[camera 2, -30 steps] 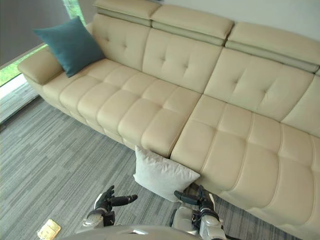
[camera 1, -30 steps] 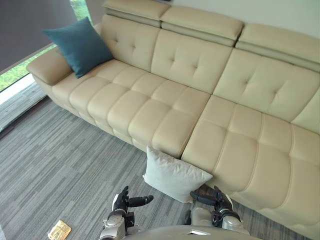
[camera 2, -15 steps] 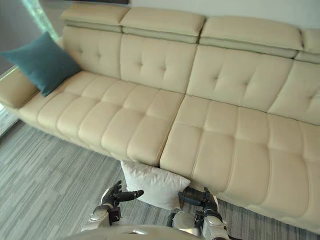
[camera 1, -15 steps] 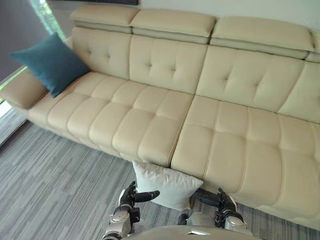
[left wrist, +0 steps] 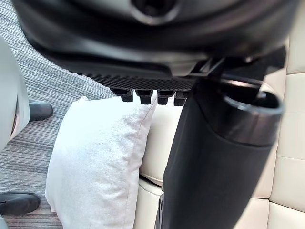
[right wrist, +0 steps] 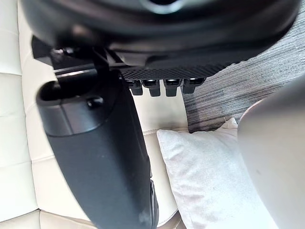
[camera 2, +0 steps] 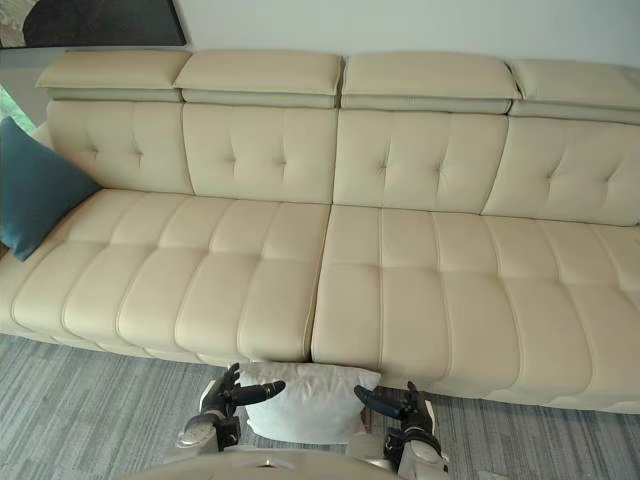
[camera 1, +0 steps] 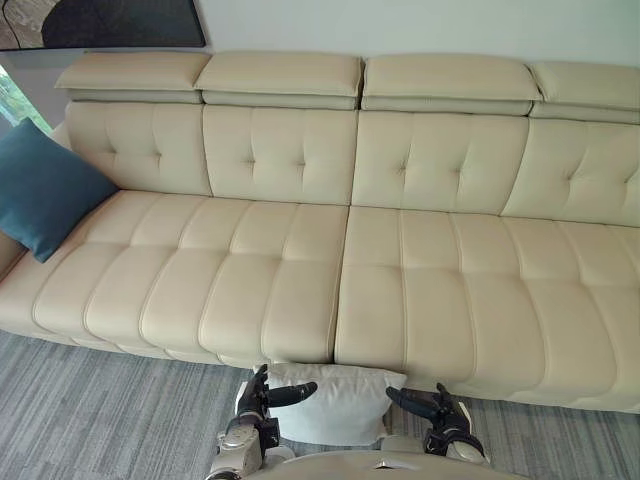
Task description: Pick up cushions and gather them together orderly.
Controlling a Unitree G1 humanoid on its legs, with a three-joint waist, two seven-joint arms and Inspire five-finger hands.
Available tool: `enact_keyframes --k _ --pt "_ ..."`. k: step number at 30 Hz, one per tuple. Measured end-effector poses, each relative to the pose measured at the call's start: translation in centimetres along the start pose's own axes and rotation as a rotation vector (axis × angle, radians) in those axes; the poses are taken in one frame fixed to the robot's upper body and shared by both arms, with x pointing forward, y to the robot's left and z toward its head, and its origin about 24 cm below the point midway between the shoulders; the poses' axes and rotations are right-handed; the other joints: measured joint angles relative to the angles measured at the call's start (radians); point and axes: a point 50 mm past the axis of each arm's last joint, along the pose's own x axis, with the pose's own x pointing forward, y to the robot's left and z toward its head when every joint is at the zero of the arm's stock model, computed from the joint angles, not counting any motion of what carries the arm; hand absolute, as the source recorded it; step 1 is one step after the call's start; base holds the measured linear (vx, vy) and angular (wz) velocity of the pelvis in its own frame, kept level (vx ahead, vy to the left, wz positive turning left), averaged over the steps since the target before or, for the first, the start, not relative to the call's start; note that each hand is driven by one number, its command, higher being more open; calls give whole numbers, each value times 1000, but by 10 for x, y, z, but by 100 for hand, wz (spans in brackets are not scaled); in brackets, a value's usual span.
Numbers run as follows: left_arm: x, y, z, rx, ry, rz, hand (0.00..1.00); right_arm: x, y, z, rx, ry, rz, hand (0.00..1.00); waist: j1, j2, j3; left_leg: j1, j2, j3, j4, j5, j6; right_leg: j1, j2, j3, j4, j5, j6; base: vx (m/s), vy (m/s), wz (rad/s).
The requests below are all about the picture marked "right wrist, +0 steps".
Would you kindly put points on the light grey cushion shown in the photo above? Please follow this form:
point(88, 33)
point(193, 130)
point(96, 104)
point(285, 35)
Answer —
point(202, 179)

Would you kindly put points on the silver right robot leg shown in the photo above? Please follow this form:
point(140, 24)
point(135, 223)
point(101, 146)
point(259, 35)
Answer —
point(276, 143)

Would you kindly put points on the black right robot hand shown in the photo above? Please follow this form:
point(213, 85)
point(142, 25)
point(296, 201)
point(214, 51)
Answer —
point(100, 167)

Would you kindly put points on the cream leather sofa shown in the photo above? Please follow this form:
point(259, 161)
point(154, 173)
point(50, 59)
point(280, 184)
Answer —
point(14, 119)

